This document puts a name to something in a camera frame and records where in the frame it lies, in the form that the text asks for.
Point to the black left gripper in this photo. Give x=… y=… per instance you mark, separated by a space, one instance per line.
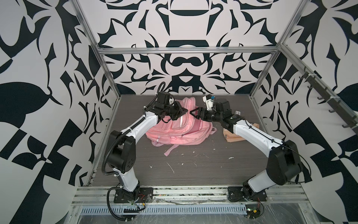
x=180 y=110

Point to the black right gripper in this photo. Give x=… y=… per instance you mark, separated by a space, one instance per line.
x=200 y=113

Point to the pink student backpack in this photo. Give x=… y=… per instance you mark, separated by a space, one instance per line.
x=185 y=131

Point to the peach pencil pouch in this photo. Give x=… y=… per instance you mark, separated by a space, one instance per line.
x=233 y=134

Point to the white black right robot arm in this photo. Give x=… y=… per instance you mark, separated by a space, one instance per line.
x=284 y=161

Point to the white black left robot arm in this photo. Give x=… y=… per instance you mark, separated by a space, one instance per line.
x=120 y=153

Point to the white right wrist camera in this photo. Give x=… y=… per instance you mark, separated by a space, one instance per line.
x=209 y=101

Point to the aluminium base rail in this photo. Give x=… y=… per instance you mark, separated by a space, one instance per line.
x=184 y=199

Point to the black wall hook rail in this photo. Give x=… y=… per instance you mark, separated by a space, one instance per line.
x=336 y=103

